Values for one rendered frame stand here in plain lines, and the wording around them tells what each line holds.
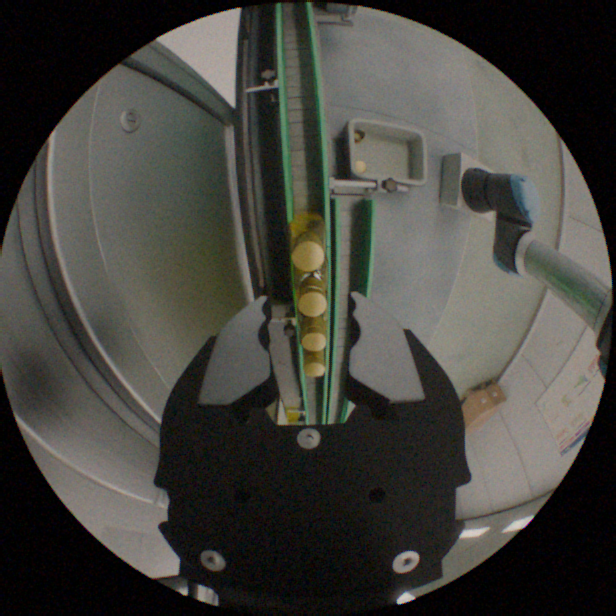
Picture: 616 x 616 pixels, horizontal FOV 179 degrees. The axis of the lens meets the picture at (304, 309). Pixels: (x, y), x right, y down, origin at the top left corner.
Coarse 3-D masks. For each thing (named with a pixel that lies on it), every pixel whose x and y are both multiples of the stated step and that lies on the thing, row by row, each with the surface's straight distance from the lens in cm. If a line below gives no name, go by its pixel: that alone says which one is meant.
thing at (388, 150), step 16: (352, 128) 57; (368, 128) 63; (384, 128) 63; (400, 128) 62; (352, 144) 56; (368, 144) 65; (384, 144) 66; (400, 144) 69; (416, 144) 67; (352, 160) 55; (368, 160) 63; (384, 160) 65; (400, 160) 67; (416, 160) 66; (368, 176) 55; (384, 176) 56; (400, 176) 66; (416, 176) 65
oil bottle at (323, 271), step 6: (324, 258) 31; (294, 264) 30; (324, 264) 30; (294, 270) 30; (300, 270) 29; (318, 270) 29; (324, 270) 30; (294, 276) 30; (300, 276) 29; (324, 276) 30; (294, 282) 31; (300, 282) 30; (324, 282) 30
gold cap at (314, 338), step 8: (304, 320) 29; (312, 320) 28; (320, 320) 28; (304, 328) 27; (312, 328) 26; (320, 328) 27; (304, 336) 26; (312, 336) 26; (320, 336) 26; (304, 344) 27; (312, 344) 27; (320, 344) 27
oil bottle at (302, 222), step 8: (296, 216) 39; (304, 216) 37; (312, 216) 37; (320, 216) 38; (288, 224) 30; (296, 224) 28; (304, 224) 28; (312, 224) 28; (320, 224) 28; (288, 232) 29; (296, 232) 28; (304, 232) 27; (312, 232) 27; (320, 232) 28; (320, 240) 28
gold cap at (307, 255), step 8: (296, 240) 24; (304, 240) 21; (312, 240) 21; (296, 248) 21; (304, 248) 21; (312, 248) 21; (320, 248) 21; (296, 256) 21; (304, 256) 21; (312, 256) 21; (320, 256) 21; (296, 264) 21; (304, 264) 21; (312, 264) 21; (320, 264) 21
